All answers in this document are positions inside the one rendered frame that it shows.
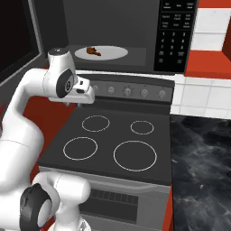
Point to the black microwave door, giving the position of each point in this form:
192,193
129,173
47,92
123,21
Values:
15,33

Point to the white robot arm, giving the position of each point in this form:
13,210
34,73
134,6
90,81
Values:
18,141

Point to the grey stove knob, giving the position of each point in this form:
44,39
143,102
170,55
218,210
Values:
96,89
144,93
162,94
128,91
111,90

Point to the brown food piece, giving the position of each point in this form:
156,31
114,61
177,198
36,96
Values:
93,51

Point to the dark grey stove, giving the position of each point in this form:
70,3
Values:
120,141

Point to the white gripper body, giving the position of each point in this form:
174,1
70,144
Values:
85,97

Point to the black microwave oven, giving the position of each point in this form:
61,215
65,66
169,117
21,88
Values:
120,30

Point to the white round plate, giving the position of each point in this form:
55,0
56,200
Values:
114,53

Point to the grey oven door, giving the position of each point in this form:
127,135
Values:
141,207

